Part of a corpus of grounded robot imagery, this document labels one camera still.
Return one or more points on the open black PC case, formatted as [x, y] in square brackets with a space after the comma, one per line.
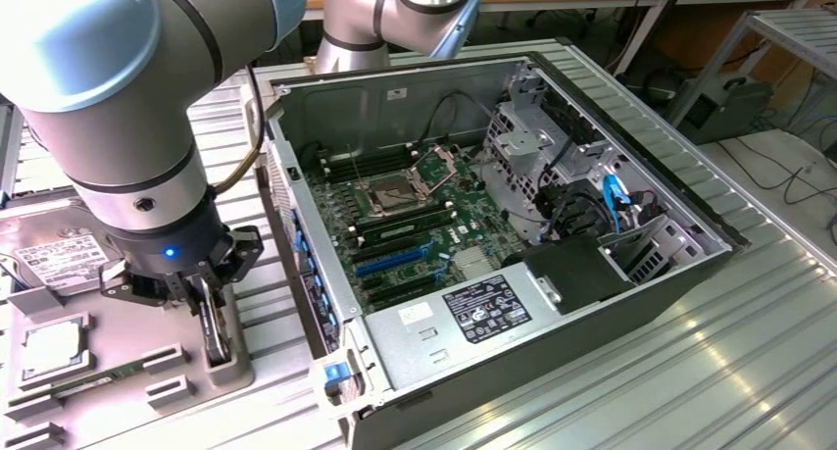
[556, 366]

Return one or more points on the socket locking lever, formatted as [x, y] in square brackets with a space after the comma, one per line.
[357, 168]

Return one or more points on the black graphics card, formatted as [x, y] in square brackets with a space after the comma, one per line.
[219, 332]

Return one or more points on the grey machine box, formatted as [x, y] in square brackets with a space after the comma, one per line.
[727, 112]

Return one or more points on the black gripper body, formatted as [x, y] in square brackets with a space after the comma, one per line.
[163, 244]

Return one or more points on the silver drive cage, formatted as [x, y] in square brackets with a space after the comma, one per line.
[524, 141]

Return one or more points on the blue expansion slot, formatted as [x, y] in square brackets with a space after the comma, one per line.
[393, 263]

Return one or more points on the silver chipset heatsink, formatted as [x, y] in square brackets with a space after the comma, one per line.
[474, 266]

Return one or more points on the black expansion slot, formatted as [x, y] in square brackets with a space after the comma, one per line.
[386, 251]

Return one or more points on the blue case latch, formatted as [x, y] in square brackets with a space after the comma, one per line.
[336, 374]

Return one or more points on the silver hard disk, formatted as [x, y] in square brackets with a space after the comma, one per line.
[53, 268]

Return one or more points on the installed black RAM stick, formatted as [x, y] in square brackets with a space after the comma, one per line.
[405, 224]

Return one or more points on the silver CPU chip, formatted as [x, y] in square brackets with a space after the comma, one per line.
[53, 347]

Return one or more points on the open socket cover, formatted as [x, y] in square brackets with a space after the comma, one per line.
[438, 168]

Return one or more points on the green RAM stick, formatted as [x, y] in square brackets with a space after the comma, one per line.
[98, 379]

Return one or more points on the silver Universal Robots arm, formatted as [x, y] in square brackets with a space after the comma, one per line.
[118, 53]

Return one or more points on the green motherboard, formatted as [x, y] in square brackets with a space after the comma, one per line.
[484, 214]

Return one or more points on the CPU socket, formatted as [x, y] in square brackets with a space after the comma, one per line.
[393, 197]

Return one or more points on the silver disk bay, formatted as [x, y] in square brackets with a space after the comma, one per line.
[655, 254]

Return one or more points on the grey parts rack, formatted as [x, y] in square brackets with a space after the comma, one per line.
[131, 332]

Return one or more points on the metal slat side table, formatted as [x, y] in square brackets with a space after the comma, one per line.
[797, 28]

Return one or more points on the grey power supply unit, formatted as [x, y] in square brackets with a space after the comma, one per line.
[418, 352]

